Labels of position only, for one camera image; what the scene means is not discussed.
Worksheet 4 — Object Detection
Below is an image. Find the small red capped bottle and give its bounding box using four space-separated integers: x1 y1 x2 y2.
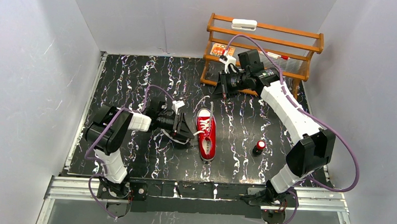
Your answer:
252 140 266 156

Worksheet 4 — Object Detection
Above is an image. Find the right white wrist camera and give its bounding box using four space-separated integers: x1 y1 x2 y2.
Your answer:
219 54 239 74

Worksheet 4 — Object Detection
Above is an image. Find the orange wooden shelf rack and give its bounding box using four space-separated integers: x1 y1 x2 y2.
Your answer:
200 13 324 97

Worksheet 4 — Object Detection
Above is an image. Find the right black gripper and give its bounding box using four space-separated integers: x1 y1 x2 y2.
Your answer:
210 69 250 103

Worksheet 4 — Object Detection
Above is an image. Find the white stapler on top shelf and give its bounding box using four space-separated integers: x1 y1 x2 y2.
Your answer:
231 18 258 32

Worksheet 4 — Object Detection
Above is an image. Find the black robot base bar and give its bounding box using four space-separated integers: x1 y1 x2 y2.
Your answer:
96 176 299 222

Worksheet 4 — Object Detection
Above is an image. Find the red canvas sneaker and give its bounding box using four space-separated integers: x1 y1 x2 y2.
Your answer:
196 108 216 161

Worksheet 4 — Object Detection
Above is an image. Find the red white marker pen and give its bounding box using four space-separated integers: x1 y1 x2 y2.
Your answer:
258 50 289 60

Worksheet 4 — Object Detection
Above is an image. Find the orange patterned card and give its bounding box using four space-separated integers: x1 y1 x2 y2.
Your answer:
209 43 235 57

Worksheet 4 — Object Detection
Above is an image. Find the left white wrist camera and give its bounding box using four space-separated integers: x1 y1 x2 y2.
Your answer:
171 100 185 114

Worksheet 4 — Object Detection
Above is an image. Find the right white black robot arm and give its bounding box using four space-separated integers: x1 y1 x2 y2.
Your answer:
211 50 336 206

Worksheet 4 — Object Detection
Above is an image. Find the aluminium frame rail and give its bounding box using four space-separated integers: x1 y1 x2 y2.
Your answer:
45 176 349 213

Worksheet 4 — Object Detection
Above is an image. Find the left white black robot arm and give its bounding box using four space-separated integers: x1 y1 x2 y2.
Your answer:
84 100 195 198

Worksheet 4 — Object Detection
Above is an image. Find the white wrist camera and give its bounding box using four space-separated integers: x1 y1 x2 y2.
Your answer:
219 54 239 74
171 100 185 114

